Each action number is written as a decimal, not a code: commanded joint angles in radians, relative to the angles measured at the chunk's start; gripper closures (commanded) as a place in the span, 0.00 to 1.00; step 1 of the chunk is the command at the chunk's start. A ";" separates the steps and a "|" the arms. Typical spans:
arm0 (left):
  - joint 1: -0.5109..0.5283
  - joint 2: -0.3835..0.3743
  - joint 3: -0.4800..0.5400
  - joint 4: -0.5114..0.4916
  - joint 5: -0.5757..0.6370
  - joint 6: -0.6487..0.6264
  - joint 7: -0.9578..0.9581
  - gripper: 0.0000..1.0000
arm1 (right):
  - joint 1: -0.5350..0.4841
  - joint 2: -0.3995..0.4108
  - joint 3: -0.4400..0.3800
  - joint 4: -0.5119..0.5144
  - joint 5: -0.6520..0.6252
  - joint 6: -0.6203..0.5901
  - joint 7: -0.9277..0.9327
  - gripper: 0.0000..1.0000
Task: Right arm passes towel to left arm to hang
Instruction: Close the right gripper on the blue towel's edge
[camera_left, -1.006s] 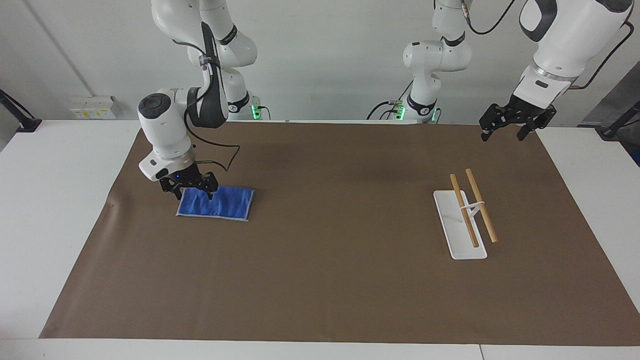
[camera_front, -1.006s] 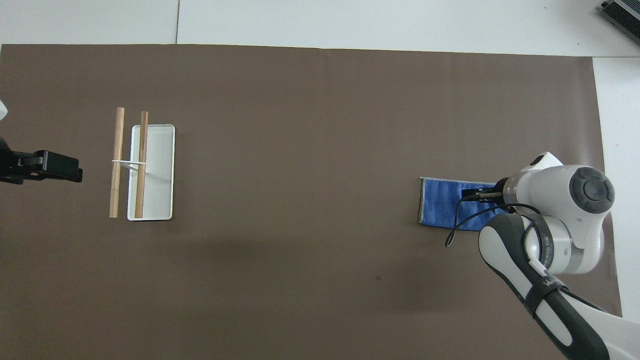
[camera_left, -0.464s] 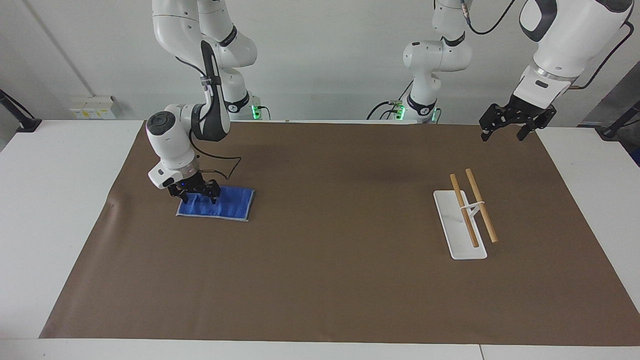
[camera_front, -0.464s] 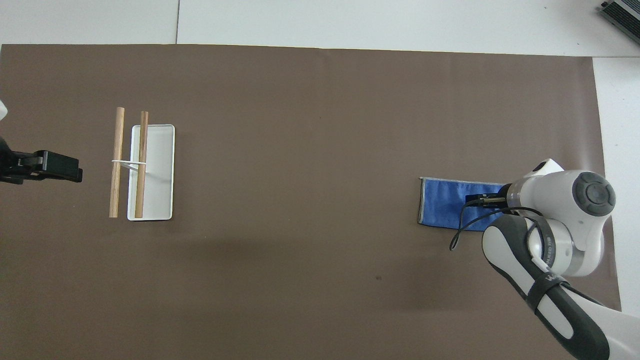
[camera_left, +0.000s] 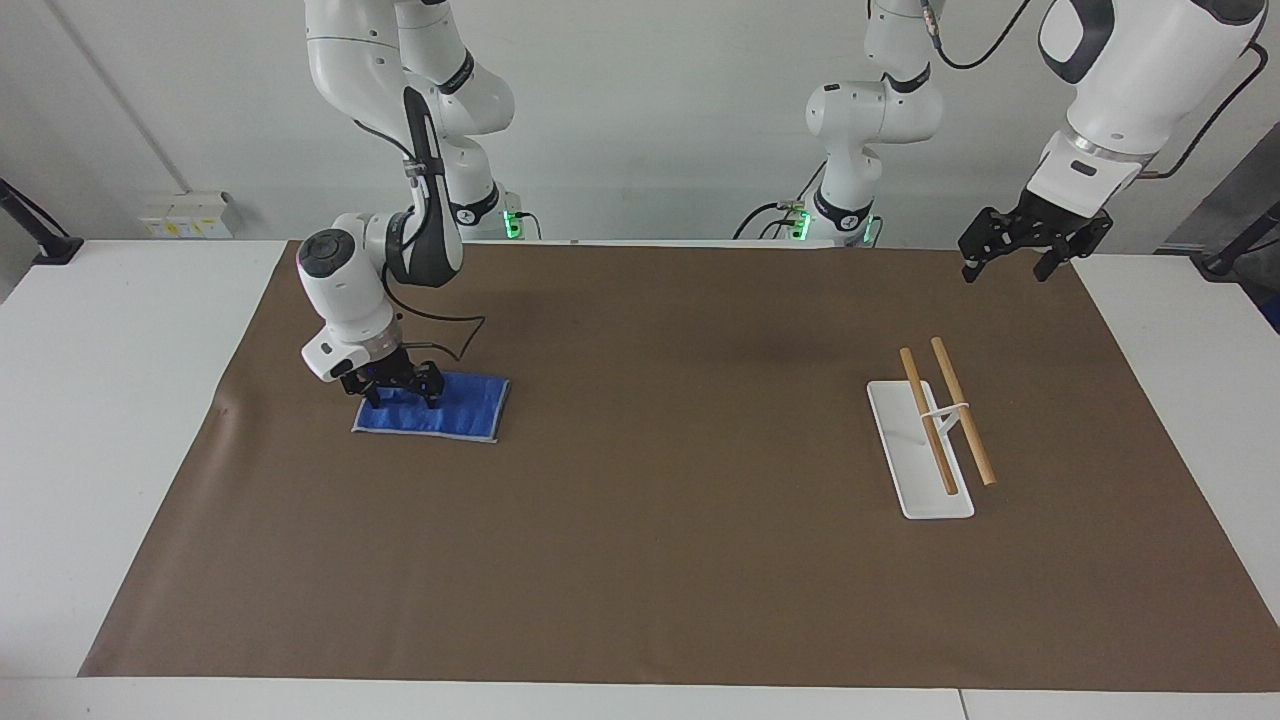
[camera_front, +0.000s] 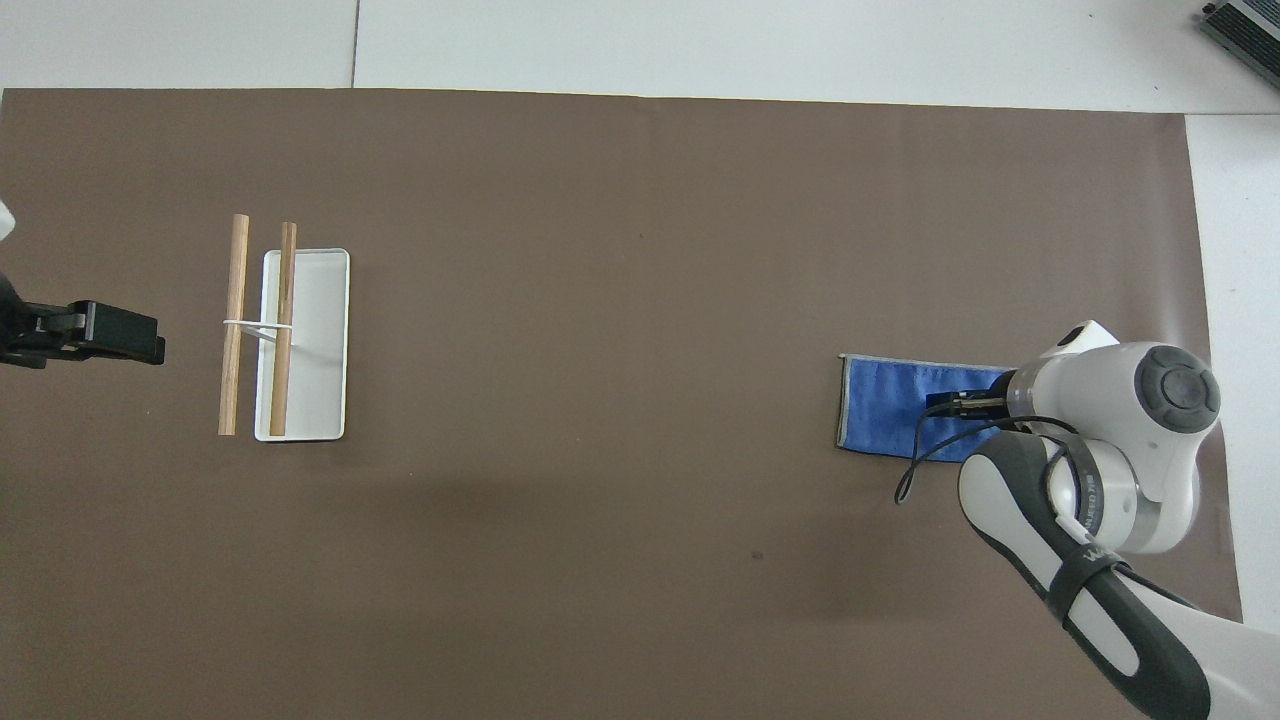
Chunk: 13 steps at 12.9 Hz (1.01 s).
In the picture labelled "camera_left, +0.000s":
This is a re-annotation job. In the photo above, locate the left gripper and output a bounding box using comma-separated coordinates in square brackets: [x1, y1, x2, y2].
[957, 189, 1114, 285]

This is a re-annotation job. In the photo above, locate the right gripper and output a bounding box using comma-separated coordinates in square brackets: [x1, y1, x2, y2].
[340, 345, 446, 409]

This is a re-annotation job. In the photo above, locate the blue towel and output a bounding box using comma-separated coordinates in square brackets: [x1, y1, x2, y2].
[351, 371, 512, 445]

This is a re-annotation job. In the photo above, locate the black stand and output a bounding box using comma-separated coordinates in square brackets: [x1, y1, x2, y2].
[1192, 198, 1280, 282]
[0, 177, 85, 267]

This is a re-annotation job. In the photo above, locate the white rack with wooden rods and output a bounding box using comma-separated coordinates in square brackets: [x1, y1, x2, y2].
[866, 336, 999, 521]

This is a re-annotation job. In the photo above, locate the black cable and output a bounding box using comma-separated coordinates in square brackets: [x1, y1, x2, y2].
[732, 160, 831, 242]
[922, 0, 1033, 72]
[1140, 44, 1270, 182]
[378, 284, 489, 364]

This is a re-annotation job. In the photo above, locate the white wall socket box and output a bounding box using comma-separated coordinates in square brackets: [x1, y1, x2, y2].
[137, 190, 242, 240]

